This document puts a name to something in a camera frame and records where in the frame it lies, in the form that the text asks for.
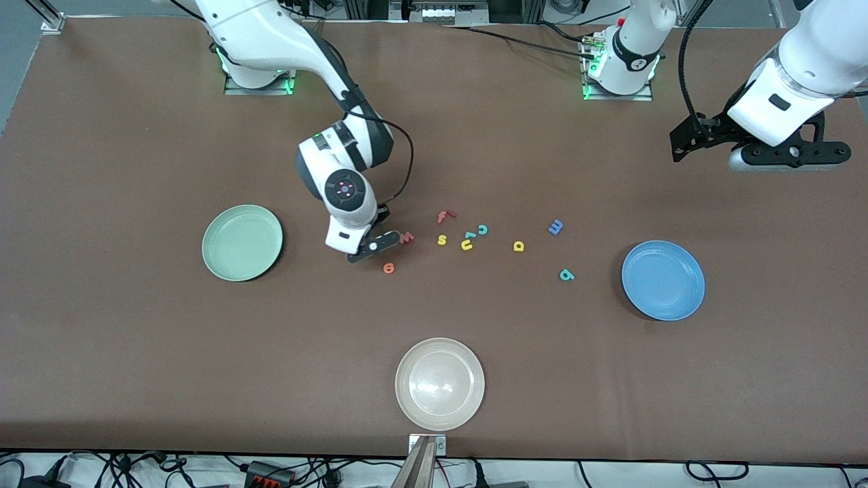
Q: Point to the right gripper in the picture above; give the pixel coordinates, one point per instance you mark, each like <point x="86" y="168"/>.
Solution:
<point x="382" y="215"/>

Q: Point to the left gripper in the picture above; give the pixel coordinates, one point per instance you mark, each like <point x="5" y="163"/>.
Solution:
<point x="713" y="126"/>

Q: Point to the blue foam letter m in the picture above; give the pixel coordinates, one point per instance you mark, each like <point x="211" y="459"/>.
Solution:
<point x="555" y="227"/>

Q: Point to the teal foam letter b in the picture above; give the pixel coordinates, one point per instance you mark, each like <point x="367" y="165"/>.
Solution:
<point x="566" y="274"/>

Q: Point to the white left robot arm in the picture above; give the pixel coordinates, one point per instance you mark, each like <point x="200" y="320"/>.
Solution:
<point x="637" y="41"/>

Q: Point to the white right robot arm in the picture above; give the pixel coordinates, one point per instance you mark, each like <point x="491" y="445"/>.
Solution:
<point x="271" y="41"/>

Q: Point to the red foam letter f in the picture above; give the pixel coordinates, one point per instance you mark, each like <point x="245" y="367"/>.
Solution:
<point x="442" y="217"/>

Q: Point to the green plate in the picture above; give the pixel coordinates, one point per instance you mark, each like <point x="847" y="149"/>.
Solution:
<point x="242" y="242"/>

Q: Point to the blue plate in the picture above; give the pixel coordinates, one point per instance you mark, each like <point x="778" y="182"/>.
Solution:
<point x="663" y="280"/>

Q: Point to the beige plate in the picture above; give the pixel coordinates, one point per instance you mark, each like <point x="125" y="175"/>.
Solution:
<point x="440" y="383"/>

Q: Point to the white terminal block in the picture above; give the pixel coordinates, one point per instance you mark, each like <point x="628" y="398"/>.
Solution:
<point x="441" y="13"/>

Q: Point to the black orange power strip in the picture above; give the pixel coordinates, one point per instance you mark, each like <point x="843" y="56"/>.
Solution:
<point x="261" y="472"/>

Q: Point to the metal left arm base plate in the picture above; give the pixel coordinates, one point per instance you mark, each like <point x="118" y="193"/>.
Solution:
<point x="620" y="97"/>

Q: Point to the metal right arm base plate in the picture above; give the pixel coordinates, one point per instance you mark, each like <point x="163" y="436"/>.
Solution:
<point x="261" y="90"/>

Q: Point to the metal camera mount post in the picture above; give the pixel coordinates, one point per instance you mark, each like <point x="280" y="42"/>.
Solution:
<point x="417" y="471"/>

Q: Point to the aluminium frame post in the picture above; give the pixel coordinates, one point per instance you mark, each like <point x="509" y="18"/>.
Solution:
<point x="51" y="20"/>

